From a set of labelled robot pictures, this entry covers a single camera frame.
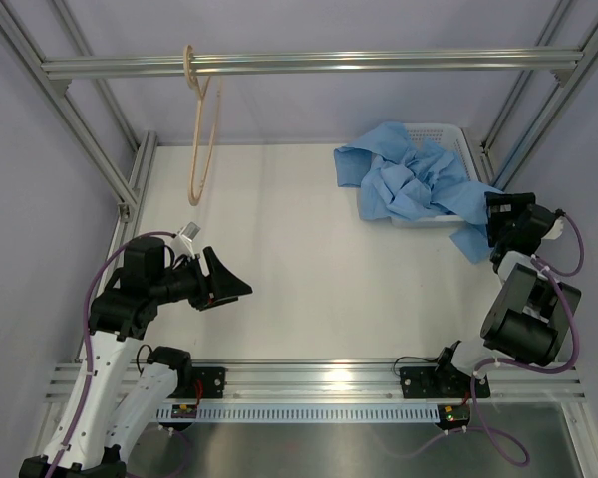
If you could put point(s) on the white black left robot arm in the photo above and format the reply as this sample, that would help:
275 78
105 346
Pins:
98 431

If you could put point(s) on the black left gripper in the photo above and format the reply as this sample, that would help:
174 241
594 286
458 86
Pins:
224 286

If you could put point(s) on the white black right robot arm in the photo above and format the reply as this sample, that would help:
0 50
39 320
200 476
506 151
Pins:
531 322

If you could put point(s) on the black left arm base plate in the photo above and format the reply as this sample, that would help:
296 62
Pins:
206 381

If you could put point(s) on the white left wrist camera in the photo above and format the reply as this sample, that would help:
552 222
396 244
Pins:
182 243

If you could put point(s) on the blue button-up shirt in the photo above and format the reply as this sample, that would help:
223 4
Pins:
397 179

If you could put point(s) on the aluminium frame strut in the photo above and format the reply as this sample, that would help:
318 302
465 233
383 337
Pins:
23 46
537 100

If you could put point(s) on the aluminium top crossbar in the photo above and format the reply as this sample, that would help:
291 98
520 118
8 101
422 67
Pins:
521 59

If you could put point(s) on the white perforated plastic basket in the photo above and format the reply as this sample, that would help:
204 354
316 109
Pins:
450 137

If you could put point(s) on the aluminium left frame strut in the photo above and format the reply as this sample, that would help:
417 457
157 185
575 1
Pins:
23 46

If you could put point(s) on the aluminium front rail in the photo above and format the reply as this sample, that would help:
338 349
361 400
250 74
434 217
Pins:
372 381

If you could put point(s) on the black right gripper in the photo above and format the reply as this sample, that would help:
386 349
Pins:
518 203

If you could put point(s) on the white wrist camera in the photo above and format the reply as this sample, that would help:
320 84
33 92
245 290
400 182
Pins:
182 243
556 229

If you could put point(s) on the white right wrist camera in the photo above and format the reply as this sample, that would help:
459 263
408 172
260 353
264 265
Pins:
556 229

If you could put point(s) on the white slotted cable duct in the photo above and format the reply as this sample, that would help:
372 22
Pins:
298 413

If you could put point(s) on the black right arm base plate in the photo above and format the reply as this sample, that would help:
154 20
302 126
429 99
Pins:
426 382

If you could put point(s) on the aluminium right frame strut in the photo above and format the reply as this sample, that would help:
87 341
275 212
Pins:
537 100

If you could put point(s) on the beige wooden clothes hanger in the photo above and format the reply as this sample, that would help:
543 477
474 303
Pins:
195 187

